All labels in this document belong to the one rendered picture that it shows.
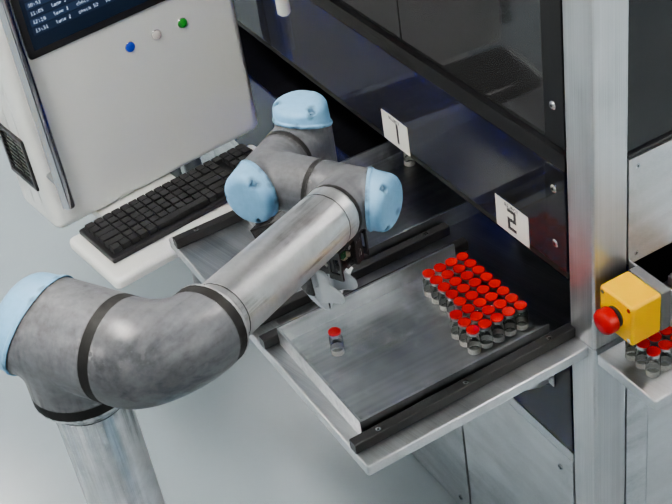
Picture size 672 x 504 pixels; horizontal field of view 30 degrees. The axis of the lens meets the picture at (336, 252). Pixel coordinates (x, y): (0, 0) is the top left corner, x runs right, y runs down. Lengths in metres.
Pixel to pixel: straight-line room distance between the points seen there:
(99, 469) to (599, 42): 0.81
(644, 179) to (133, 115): 1.11
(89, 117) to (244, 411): 1.03
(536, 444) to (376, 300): 0.43
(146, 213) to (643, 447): 1.03
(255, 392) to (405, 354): 1.31
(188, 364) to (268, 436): 1.87
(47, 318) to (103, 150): 1.24
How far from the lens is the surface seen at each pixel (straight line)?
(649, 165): 1.82
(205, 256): 2.24
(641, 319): 1.82
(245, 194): 1.57
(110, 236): 2.45
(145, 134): 2.56
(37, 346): 1.31
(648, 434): 2.19
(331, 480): 3.00
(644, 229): 1.88
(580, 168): 1.76
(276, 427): 3.14
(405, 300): 2.06
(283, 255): 1.38
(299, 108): 1.64
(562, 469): 2.25
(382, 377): 1.94
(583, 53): 1.66
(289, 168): 1.56
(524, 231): 1.96
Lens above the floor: 2.21
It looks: 38 degrees down
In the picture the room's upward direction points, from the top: 10 degrees counter-clockwise
